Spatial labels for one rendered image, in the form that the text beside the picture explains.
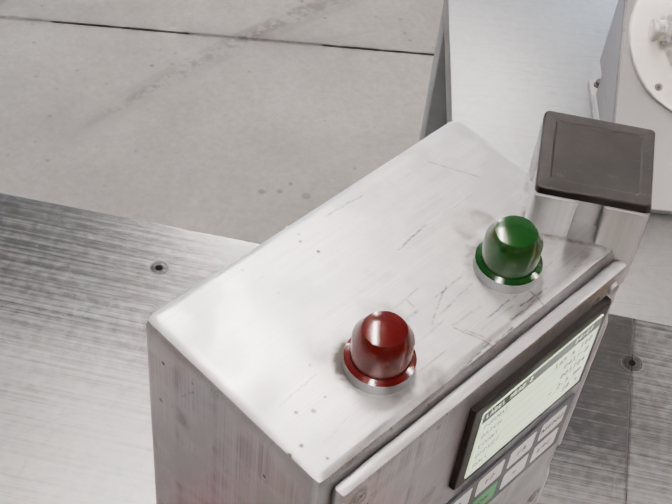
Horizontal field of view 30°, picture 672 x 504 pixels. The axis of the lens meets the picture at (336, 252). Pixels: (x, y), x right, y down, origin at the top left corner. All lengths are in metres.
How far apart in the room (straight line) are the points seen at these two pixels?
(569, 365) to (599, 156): 0.09
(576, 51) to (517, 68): 0.09
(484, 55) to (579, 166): 1.12
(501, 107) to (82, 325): 0.58
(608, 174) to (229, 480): 0.19
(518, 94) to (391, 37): 1.40
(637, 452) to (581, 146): 0.77
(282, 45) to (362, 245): 2.41
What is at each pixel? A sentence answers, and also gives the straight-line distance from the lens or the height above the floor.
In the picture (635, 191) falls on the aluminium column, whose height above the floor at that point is 1.50.
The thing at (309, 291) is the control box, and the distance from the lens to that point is 0.46.
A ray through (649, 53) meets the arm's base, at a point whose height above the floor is 0.97.
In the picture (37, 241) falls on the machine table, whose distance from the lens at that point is 1.35.
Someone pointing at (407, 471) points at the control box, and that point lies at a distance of 0.46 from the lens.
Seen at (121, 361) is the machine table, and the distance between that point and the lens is 1.25.
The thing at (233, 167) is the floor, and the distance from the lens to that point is 2.59.
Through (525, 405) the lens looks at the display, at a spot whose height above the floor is 1.43.
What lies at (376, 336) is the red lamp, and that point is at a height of 1.50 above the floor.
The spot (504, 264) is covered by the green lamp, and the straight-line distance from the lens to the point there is 0.47.
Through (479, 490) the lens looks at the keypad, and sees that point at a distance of 0.54.
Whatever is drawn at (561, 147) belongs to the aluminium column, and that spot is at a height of 1.50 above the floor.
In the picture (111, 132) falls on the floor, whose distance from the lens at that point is 2.67.
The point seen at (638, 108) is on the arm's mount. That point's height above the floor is 0.92.
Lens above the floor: 1.83
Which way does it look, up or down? 49 degrees down
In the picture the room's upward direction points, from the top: 7 degrees clockwise
